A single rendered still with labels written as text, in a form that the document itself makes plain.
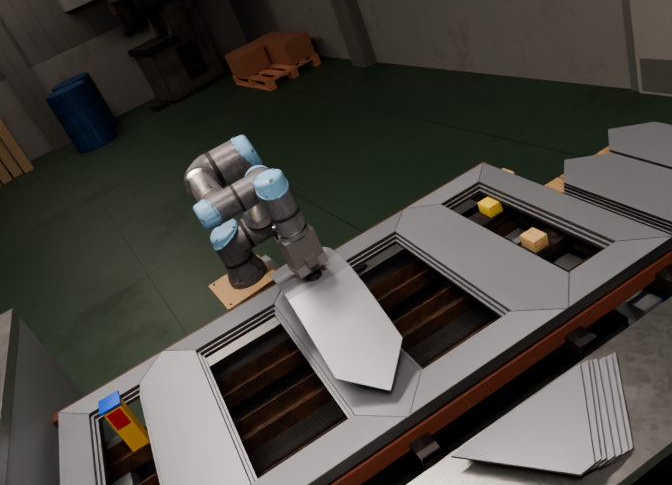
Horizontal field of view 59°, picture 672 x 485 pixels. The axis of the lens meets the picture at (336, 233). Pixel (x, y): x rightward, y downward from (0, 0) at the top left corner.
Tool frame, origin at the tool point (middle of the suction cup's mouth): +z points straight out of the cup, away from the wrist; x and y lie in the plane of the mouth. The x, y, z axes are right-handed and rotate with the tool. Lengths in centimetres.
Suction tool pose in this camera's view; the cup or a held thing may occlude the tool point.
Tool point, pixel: (315, 279)
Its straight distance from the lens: 154.0
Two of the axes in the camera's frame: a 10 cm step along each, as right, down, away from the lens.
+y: 8.0, -5.2, 2.9
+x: -4.9, -2.9, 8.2
